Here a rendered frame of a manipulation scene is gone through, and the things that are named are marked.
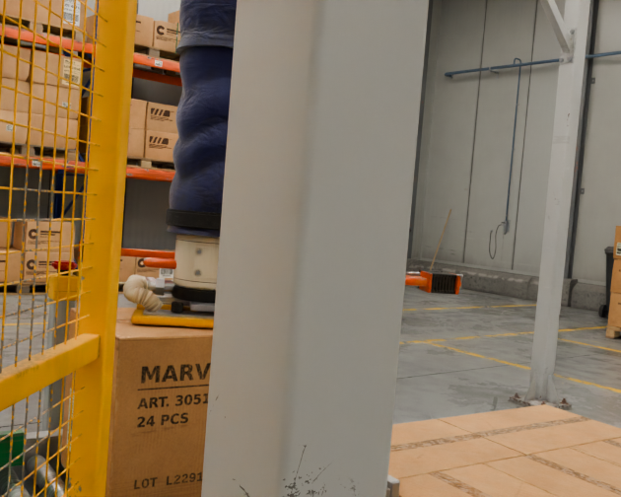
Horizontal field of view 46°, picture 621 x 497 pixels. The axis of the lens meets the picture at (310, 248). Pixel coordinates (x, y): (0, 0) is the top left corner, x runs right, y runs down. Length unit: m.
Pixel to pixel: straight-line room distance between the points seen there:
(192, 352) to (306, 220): 1.02
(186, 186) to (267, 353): 1.10
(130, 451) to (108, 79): 0.79
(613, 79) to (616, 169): 1.44
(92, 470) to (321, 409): 0.70
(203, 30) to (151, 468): 0.99
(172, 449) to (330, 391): 1.02
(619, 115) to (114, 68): 11.71
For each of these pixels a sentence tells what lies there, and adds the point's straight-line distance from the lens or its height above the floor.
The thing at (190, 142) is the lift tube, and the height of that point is 1.38.
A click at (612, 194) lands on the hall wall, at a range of 12.56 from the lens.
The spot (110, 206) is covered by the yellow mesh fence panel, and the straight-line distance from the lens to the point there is 1.24.
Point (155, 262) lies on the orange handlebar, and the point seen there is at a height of 1.09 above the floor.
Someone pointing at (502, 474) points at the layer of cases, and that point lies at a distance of 2.21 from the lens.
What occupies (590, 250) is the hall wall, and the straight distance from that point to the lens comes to 12.68.
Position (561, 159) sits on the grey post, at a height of 1.73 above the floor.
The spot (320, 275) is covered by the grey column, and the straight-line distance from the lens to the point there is 0.65.
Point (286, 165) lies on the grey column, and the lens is 0.66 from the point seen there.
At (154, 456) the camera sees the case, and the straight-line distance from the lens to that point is 1.67.
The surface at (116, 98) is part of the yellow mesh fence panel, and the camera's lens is 1.25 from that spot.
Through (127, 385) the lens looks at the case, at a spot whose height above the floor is 0.85.
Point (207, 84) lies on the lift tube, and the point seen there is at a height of 1.51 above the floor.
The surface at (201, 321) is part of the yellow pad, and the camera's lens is 1.70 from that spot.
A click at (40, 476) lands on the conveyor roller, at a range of 1.99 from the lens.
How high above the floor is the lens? 1.24
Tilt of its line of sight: 3 degrees down
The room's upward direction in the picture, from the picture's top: 5 degrees clockwise
